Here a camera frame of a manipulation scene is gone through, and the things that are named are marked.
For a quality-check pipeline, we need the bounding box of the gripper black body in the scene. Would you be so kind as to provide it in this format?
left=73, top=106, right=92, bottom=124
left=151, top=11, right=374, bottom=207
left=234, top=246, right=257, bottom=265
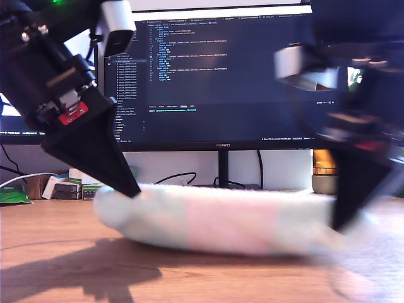
left=0, top=28, right=117, bottom=127

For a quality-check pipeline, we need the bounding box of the white pink tea towel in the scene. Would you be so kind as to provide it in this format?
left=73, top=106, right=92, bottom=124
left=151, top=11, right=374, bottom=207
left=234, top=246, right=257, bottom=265
left=93, top=182, right=376, bottom=257

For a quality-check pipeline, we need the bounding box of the amber glass jar, pale base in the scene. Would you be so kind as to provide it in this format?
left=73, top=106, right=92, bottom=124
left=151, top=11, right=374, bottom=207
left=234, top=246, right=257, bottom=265
left=311, top=148, right=338, bottom=194

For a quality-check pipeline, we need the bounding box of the green and white box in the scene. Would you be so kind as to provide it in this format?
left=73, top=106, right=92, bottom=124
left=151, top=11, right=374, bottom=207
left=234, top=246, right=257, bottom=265
left=81, top=182, right=104, bottom=201

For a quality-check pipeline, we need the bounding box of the dark small box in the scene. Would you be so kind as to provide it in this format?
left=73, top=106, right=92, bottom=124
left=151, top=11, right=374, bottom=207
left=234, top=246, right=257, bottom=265
left=52, top=182, right=81, bottom=200

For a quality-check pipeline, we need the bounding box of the small white box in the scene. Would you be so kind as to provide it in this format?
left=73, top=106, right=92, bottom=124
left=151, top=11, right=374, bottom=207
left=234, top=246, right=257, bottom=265
left=42, top=174, right=71, bottom=199

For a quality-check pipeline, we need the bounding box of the black monitor with thin bezel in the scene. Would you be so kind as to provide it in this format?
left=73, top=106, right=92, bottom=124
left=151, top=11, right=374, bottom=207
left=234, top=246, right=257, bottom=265
left=0, top=28, right=100, bottom=146

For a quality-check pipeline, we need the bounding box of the brown cardboard box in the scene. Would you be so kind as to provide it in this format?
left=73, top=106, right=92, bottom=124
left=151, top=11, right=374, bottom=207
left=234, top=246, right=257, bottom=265
left=24, top=174, right=49, bottom=200

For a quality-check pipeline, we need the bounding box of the green plastic bag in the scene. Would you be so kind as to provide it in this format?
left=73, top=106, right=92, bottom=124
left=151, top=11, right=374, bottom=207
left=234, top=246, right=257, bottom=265
left=0, top=184, right=34, bottom=205

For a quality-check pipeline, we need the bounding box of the black Huawei monitor with stand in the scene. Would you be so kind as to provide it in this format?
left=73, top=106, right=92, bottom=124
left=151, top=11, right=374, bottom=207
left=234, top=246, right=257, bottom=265
left=97, top=3, right=350, bottom=190

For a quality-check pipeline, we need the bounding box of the thin black cable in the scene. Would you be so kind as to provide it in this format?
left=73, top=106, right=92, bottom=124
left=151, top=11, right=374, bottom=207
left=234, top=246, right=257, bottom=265
left=0, top=143, right=28, bottom=177

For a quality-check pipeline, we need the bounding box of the black cable behind monitor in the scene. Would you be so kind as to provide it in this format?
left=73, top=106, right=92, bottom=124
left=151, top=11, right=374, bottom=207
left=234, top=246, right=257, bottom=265
left=257, top=150, right=265, bottom=187

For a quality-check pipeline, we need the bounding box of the black cable with white tag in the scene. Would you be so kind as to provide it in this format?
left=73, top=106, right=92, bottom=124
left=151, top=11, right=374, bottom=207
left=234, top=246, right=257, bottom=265
left=153, top=171, right=199, bottom=187

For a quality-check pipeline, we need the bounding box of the black cable over monitor stand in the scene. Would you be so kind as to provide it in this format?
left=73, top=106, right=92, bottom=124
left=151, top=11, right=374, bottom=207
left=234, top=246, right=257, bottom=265
left=211, top=175, right=247, bottom=190

